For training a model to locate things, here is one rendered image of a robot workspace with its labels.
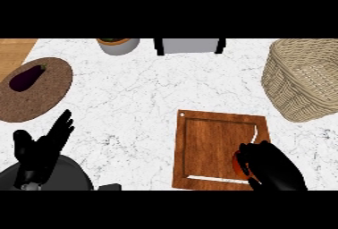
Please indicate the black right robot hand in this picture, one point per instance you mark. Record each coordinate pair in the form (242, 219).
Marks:
(275, 170)

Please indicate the beige wicker basket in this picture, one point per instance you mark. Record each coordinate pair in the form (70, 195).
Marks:
(303, 80)

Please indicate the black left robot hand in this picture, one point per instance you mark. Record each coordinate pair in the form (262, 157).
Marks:
(40, 152)

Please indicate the brown round placemat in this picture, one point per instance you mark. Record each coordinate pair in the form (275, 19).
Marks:
(37, 92)

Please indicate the brown wooden cutting board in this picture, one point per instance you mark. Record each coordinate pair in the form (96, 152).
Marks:
(211, 149)

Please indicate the pale wooden board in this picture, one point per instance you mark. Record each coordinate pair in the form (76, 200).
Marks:
(14, 53)

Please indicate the grey appliance with black legs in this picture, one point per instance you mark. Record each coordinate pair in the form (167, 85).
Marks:
(189, 45)

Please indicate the dark grey round pan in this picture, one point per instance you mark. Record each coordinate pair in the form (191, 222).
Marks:
(65, 176)

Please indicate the dark purple eggplant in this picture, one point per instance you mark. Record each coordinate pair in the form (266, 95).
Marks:
(27, 78)

